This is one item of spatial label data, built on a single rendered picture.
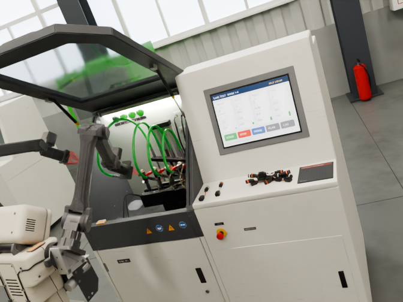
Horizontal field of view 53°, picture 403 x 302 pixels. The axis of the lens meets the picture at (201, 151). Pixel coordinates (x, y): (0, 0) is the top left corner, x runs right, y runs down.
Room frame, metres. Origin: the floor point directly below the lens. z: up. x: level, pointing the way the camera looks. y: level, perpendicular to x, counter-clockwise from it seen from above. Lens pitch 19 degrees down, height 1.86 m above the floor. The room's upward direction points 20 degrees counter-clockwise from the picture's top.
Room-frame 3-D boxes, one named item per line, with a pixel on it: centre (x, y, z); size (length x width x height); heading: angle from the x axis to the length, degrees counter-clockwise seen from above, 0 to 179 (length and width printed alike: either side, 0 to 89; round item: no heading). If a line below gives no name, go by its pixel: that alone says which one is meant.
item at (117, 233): (1.98, 0.45, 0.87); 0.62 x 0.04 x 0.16; 67
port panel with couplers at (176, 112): (2.35, 0.03, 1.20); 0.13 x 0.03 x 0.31; 67
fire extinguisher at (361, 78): (4.97, -2.26, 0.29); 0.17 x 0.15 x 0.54; 73
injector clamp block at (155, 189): (2.15, 0.25, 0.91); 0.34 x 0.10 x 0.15; 67
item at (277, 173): (1.78, -0.26, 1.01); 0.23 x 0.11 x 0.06; 67
